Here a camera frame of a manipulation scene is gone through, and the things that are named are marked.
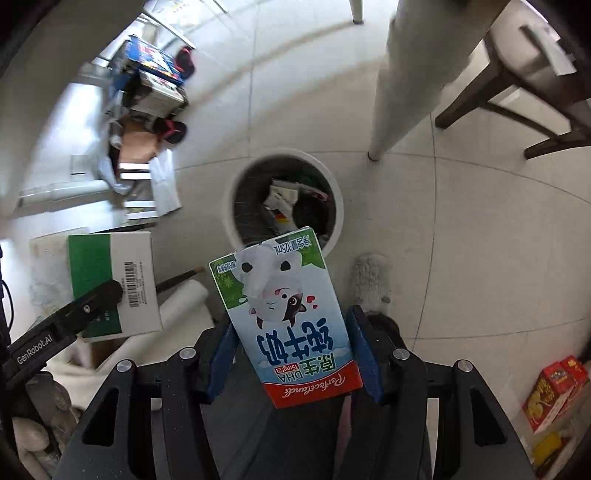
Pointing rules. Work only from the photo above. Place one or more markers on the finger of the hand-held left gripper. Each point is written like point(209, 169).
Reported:
point(94, 302)

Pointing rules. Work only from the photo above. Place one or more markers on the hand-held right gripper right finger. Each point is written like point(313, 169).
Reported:
point(364, 355)

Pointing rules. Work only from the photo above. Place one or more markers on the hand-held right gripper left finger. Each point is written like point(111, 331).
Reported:
point(221, 360)

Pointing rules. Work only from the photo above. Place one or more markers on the small milk carton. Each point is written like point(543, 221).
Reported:
point(286, 323)

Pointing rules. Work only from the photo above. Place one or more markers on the white trash bin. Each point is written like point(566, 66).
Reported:
point(251, 203)

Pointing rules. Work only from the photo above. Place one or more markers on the white cloth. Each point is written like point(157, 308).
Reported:
point(71, 374)

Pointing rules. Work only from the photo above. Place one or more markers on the green white cardboard box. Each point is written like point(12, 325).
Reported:
point(106, 258)

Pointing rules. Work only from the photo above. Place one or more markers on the white paper roll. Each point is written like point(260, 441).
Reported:
point(184, 300)

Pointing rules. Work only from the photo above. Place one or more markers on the grey fuzzy slipper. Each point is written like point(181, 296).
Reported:
point(373, 281)

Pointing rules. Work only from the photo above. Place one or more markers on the wooden stick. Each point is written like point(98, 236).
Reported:
point(178, 279)

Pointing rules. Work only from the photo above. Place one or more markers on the white pipe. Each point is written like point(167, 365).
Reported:
point(64, 190)

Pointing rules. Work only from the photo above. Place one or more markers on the red white snack wrapper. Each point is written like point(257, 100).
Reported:
point(321, 194)

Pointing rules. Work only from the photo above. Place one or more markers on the flat brown cardboard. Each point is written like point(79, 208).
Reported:
point(138, 141)

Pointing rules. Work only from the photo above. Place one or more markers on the crumpled white wrapper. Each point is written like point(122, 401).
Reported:
point(281, 196)

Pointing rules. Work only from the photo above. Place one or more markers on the black red shoe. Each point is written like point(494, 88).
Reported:
point(185, 62)
point(171, 130)

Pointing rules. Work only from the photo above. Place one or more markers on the red snack box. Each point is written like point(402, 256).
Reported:
point(556, 392)

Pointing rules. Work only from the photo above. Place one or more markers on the yellow packet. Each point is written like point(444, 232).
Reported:
point(549, 447)

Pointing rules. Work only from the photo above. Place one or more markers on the grey printed box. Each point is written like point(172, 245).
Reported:
point(159, 94)

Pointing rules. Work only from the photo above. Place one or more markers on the blue printed box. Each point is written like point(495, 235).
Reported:
point(147, 57)

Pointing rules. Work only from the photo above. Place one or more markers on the white table leg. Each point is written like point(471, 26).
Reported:
point(406, 78)

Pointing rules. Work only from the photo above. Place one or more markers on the brown wooden chair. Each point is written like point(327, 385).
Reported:
point(521, 87)

